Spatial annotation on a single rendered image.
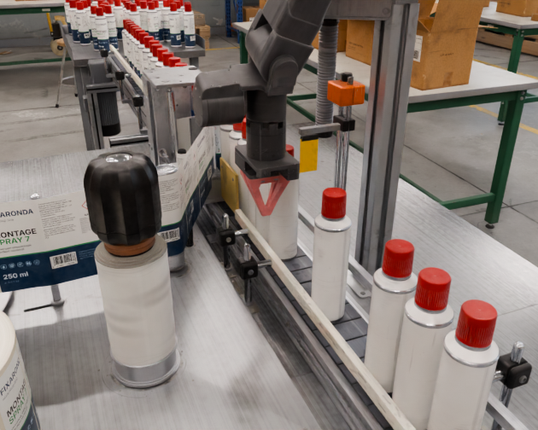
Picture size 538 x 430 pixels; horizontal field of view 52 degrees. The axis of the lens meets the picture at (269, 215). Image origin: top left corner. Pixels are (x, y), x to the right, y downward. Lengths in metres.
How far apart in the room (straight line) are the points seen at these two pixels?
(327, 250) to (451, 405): 0.27
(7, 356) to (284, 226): 0.50
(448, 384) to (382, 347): 0.13
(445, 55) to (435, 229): 1.43
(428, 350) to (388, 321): 0.07
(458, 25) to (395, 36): 1.72
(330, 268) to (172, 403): 0.28
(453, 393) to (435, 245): 0.61
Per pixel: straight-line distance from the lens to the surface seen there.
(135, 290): 0.66
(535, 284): 1.11
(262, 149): 0.77
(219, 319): 0.84
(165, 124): 1.14
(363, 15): 0.83
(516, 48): 4.68
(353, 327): 0.83
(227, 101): 0.73
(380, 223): 0.95
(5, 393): 0.62
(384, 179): 0.91
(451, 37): 2.55
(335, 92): 0.85
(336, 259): 0.77
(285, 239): 0.95
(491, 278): 1.09
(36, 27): 8.34
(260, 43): 0.72
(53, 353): 0.84
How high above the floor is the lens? 1.40
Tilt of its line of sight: 28 degrees down
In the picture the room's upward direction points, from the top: straight up
